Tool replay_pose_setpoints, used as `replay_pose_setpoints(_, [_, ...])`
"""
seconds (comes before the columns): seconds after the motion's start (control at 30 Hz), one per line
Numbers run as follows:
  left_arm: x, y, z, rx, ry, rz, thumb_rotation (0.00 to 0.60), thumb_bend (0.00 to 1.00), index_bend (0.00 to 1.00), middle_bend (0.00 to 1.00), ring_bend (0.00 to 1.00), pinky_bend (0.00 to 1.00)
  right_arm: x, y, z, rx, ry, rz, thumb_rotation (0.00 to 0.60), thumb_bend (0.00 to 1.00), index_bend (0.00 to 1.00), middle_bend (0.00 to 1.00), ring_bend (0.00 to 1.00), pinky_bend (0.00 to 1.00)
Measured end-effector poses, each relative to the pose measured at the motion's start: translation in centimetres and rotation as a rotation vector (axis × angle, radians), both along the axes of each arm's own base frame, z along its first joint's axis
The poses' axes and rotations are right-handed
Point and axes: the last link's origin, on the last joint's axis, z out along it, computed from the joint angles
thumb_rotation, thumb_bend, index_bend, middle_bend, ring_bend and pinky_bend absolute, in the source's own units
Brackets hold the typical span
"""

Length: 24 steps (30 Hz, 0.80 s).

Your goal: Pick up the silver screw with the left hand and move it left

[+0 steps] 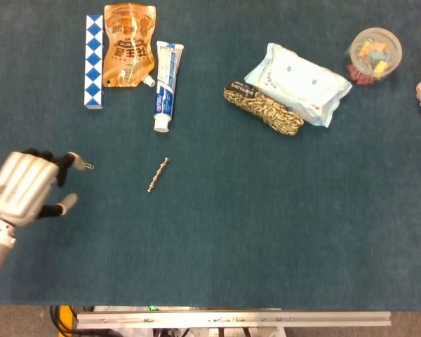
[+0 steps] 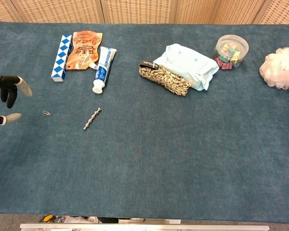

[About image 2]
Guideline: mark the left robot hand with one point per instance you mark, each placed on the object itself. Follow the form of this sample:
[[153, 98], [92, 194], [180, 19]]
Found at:
[[7, 90]]

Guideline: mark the metal bead chain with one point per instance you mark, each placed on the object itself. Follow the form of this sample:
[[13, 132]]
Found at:
[[92, 118]]

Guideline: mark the small metal paper clip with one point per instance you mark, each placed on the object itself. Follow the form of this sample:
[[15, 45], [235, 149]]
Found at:
[[46, 112]]

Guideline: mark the blue white toothpaste tube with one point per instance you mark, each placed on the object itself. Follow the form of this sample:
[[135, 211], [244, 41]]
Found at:
[[102, 69]]

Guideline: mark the blue white snake cube puzzle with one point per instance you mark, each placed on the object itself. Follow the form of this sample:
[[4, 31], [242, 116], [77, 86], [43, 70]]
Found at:
[[60, 58]]

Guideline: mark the orange snack pouch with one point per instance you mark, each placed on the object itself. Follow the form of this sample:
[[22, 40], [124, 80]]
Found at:
[[84, 50]]

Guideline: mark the blue table cloth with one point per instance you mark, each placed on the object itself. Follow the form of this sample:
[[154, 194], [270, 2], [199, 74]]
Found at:
[[144, 149]]

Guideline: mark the woven bamboo folding screen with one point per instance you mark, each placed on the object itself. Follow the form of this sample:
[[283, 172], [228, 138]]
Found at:
[[139, 10]]

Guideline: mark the light blue wet wipes pack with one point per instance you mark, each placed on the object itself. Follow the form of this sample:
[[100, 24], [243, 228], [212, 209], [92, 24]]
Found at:
[[189, 65]]

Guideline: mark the clear jar of binder clips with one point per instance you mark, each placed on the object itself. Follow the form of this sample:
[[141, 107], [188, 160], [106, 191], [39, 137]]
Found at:
[[231, 52]]

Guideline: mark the pink bath loofah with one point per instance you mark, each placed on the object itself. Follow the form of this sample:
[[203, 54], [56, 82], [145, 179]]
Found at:
[[280, 68]]

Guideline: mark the silver aluminium frame rail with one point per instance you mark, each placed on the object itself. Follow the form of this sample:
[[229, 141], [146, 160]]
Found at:
[[144, 227]]

